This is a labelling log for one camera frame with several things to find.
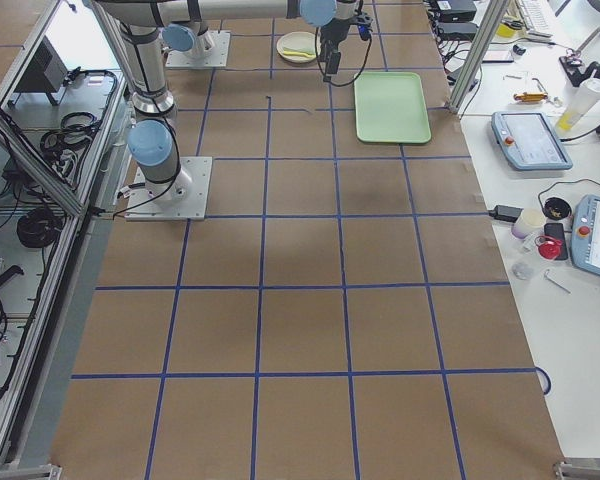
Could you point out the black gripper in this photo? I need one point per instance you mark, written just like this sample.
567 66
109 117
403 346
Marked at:
333 33

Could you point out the cream round plate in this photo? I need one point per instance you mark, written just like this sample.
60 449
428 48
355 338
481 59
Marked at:
299 40

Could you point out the yellow plastic fork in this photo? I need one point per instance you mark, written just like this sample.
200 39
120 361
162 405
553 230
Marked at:
300 53

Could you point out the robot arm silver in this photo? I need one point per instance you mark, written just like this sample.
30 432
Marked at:
143 23
184 40

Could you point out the light green tray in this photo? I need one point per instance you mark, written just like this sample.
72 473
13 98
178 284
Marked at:
390 108

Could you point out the white keyboard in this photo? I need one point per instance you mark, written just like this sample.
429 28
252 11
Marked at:
533 18

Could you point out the upper teach pendant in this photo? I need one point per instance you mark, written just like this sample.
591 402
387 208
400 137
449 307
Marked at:
529 142

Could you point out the teach pendant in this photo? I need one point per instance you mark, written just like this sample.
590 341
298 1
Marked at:
585 237
529 142

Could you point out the black power adapter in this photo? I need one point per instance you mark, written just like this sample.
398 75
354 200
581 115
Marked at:
505 213

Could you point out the white lavender cup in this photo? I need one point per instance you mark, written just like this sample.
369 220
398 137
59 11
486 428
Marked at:
529 221

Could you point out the black bowl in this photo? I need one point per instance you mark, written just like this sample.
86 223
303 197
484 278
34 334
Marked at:
556 209

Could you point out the black electronics box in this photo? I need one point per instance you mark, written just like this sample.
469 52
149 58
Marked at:
45 73

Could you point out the black smartphone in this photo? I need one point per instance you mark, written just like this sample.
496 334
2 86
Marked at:
555 231

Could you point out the red round lid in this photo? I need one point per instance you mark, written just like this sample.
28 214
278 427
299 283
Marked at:
550 249

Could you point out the lower teach pendant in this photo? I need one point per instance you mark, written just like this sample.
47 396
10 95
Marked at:
585 237

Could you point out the metal hex key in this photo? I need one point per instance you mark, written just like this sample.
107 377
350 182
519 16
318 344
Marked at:
547 276

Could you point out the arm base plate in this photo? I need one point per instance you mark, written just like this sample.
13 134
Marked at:
217 59
185 199

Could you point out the aluminium frame post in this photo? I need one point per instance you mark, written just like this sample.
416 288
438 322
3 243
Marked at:
489 23

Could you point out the orange handled tool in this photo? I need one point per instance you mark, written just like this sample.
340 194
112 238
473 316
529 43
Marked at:
530 97

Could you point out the aluminium side frame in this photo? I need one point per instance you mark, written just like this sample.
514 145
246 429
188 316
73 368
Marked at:
54 163

